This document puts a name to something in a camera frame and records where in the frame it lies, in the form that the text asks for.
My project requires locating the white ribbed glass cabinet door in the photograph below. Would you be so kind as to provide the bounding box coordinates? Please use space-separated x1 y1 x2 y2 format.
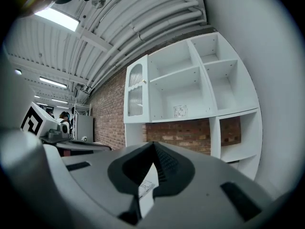
123 55 151 124

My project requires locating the grey metal cabinet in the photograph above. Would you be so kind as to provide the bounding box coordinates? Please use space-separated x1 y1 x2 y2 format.
76 114 94 143

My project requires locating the long ceiling tube light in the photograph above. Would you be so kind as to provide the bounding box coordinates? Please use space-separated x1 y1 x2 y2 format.
39 76 68 89

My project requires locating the clear glass jar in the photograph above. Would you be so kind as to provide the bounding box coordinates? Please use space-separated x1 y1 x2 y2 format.
173 104 189 119

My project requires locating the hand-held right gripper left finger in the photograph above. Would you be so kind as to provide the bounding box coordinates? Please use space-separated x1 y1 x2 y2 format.
61 141 154 225

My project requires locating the square ceiling light panel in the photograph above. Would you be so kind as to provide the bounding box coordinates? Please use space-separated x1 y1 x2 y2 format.
34 7 81 32

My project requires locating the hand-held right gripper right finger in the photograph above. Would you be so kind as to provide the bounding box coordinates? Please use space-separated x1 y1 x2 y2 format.
142 141 272 229

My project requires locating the white desk hutch shelving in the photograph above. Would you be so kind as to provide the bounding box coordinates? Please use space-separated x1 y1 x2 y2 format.
123 31 264 181

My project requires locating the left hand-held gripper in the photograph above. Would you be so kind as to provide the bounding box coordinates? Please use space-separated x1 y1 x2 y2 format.
20 101 112 152

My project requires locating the bundle of white ceiling pipes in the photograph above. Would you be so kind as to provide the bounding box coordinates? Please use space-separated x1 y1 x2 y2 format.
77 0 208 98

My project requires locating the round silver ceiling fixture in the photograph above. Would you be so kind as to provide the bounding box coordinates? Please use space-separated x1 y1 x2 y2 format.
91 0 107 9

